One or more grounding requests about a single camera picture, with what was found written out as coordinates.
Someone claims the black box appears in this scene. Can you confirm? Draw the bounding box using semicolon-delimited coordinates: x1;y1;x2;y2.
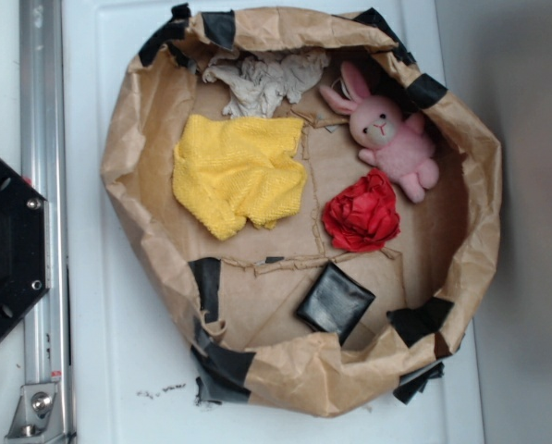
295;263;375;345

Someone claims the yellow microfiber cloth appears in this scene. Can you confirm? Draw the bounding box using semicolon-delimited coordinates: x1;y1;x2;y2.
172;115;307;241

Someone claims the red crumpled paper flower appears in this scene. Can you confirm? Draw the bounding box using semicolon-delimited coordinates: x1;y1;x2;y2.
322;168;400;253

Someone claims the brown paper bag basket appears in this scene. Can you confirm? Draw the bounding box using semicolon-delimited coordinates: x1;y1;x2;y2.
101;1;502;417

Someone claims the grey crumpled rag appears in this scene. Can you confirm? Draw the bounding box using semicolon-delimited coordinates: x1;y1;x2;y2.
202;48;330;118

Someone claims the pink plush bunny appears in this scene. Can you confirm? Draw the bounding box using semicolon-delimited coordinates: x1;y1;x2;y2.
319;61;439;204

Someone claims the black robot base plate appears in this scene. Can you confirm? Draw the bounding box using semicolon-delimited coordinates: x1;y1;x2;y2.
0;158;48;342

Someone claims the aluminium profile rail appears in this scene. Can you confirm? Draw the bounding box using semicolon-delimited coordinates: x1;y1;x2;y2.
19;1;77;443

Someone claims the metal corner bracket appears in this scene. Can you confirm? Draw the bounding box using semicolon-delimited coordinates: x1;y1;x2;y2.
4;382;64;443

